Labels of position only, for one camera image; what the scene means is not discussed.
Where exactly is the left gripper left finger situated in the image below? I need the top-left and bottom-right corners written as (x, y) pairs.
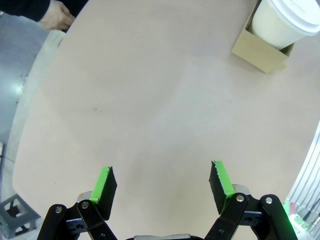
top-left (36, 165), bottom-right (119, 240)

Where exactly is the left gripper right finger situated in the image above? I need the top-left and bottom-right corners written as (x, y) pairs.
top-left (203, 160), bottom-right (299, 240)

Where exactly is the small cardboard box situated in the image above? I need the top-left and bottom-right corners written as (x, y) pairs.
top-left (231, 0), bottom-right (296, 74)

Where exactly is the white paper cup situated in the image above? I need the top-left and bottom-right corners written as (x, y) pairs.
top-left (250, 0), bottom-right (307, 51)

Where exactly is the white plastic cup lid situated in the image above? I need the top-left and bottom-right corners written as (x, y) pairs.
top-left (268, 0), bottom-right (320, 37)

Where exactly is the person's right forearm black sleeve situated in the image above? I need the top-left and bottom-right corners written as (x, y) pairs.
top-left (0, 0), bottom-right (90, 24)

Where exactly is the person's right hand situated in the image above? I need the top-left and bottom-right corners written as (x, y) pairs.
top-left (37, 0), bottom-right (75, 32)

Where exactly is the green circuit board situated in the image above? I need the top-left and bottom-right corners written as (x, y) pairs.
top-left (284, 199), bottom-right (320, 234)

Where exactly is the aluminium frame profile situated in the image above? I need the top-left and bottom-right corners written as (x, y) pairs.
top-left (284, 132), bottom-right (320, 216)

